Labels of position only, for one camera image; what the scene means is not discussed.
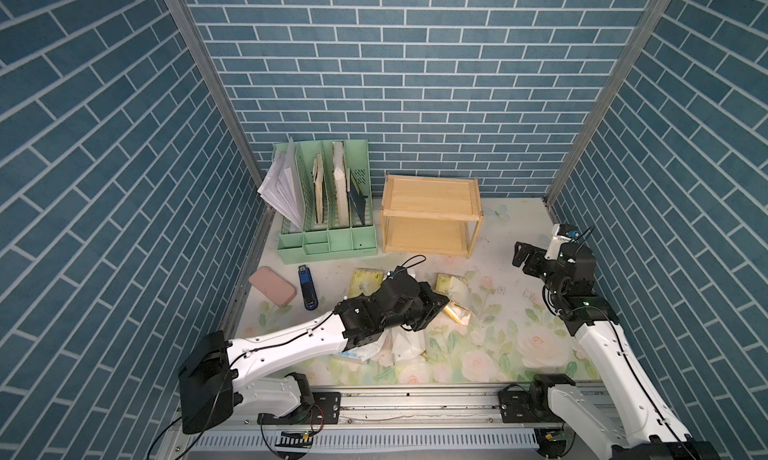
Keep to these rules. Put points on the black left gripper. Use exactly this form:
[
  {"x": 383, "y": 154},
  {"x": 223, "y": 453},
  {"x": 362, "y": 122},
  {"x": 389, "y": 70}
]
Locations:
[{"x": 430, "y": 310}]

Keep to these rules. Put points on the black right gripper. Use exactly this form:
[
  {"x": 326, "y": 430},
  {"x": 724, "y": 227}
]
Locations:
[{"x": 536, "y": 254}]

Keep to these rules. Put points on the yellow green tissue pack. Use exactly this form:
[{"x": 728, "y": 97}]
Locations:
[{"x": 365, "y": 282}]

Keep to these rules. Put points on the blue cartoon tissue pack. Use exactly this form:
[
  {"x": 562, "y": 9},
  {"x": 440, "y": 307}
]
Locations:
[{"x": 366, "y": 352}]

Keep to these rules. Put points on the orange white tissue pack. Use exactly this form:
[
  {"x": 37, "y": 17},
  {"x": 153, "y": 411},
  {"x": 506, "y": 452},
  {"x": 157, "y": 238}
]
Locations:
[{"x": 458, "y": 313}]

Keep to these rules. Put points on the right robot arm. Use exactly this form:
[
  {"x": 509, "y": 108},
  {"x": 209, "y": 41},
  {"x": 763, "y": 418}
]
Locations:
[{"x": 647, "y": 428}]

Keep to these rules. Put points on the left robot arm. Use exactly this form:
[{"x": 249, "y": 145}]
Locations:
[{"x": 220, "y": 373}]

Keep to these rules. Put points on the wooden two-tier shelf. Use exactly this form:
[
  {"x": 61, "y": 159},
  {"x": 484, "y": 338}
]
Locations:
[{"x": 431, "y": 215}]

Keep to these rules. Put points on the floral table mat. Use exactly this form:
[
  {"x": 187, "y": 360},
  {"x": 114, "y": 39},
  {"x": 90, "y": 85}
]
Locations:
[{"x": 511, "y": 335}]

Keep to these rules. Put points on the dark blue thin book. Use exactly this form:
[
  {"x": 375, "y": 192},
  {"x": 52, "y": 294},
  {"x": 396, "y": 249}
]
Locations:
[{"x": 356, "y": 198}]

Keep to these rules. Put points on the green plastic file organizer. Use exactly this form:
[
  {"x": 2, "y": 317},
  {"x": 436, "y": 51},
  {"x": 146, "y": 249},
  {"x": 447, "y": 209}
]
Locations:
[{"x": 329, "y": 241}]

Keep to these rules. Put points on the pink rounded case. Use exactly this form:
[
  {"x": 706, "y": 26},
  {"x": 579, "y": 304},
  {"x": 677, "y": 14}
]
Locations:
[{"x": 274, "y": 287}]

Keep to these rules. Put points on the thin brown-edged book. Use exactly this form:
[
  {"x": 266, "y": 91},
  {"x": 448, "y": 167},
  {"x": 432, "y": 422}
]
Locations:
[{"x": 318, "y": 182}]

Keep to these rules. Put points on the white paper sheet stack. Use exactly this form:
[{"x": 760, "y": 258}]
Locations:
[{"x": 281, "y": 187}]

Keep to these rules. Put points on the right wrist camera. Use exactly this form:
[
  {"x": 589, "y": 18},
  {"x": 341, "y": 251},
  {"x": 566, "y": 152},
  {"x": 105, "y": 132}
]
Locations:
[{"x": 561, "y": 233}]

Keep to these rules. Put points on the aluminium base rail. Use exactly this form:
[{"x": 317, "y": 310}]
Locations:
[{"x": 388, "y": 420}]

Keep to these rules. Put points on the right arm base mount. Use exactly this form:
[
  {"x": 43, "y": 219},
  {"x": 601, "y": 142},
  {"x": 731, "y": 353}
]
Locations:
[{"x": 520, "y": 404}]

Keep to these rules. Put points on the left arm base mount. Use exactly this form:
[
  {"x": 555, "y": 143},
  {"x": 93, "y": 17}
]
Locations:
[{"x": 291, "y": 401}]

